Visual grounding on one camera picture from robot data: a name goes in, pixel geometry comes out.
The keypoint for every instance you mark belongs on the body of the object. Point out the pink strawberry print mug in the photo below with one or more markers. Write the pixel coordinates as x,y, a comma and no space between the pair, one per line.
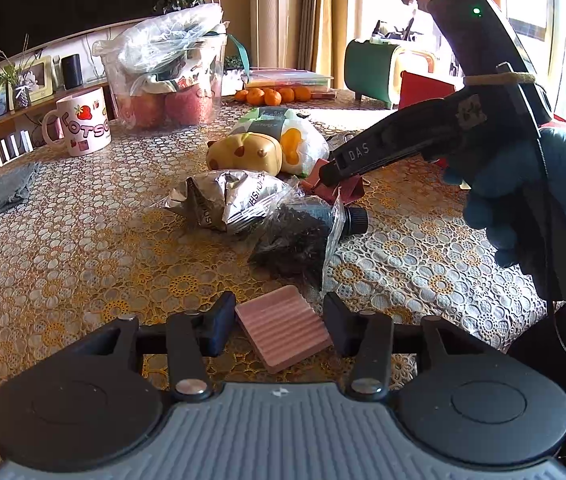
85,122

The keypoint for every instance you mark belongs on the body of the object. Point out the white slatted rack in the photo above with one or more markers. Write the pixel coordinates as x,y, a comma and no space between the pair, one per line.
10,147

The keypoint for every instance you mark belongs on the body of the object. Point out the clear bag of dark tea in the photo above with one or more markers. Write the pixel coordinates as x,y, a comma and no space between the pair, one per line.
288,240

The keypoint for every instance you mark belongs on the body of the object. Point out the green storage bin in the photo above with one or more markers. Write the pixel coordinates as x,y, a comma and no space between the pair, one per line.
368,70

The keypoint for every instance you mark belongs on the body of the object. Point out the photo frame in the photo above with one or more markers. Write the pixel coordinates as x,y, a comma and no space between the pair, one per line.
40,77

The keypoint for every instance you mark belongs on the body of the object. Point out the dark bottle with black cap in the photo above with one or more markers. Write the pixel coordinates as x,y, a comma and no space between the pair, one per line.
355,220

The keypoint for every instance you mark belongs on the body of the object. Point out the red cardboard box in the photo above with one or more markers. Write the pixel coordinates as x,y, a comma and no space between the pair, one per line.
428,90

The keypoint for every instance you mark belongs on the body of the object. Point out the yellow giraffe toy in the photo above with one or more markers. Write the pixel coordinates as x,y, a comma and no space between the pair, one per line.
243,152

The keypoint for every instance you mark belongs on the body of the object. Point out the black speaker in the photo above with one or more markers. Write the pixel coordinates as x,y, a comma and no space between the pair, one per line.
72,71

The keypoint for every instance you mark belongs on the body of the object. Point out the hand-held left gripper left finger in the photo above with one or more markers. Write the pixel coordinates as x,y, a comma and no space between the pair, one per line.
225,322

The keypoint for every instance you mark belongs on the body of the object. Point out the pink ribbed pad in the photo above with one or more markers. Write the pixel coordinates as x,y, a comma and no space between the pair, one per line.
283,325

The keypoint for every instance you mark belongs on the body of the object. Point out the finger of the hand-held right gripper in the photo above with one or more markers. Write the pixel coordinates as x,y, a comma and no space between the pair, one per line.
335,174

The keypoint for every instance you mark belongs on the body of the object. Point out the orange tangerine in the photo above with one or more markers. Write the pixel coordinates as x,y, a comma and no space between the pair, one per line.
242,96
287,94
256,96
303,93
272,96

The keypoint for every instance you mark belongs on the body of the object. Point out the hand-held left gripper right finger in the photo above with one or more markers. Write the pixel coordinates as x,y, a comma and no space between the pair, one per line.
335,325

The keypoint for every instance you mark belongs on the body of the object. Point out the red apple in foam net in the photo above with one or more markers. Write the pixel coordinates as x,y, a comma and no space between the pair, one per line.
143,110
188,105

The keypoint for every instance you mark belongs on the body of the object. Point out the red packet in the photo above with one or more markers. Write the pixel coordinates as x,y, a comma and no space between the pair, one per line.
348,191

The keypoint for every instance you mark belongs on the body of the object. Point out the flat tray of colourful items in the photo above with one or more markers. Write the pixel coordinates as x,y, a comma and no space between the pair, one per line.
288,78

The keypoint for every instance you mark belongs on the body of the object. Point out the black television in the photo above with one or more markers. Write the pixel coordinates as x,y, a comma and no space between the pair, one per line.
78,0

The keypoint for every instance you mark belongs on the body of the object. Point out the clear crumpled plastic bag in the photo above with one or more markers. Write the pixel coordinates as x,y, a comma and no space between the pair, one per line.
163,40

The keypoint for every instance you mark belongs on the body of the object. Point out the white plastic bag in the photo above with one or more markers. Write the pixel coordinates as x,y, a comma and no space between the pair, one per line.
308,147

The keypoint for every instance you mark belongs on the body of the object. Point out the person's right hand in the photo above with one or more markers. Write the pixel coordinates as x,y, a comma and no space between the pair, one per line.
500,195

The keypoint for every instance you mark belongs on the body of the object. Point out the grey cloth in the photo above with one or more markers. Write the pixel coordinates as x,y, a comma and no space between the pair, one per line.
3,195

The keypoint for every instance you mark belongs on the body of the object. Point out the clear plastic container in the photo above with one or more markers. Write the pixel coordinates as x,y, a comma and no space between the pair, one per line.
198,60

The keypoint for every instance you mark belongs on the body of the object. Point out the small potted grass plant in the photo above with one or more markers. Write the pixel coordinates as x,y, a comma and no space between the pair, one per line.
20,95

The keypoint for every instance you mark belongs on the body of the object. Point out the silver foil packet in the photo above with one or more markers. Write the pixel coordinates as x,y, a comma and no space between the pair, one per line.
243,195

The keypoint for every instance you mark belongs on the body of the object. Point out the yellow curtain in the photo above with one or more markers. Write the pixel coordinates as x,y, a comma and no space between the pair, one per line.
323,10

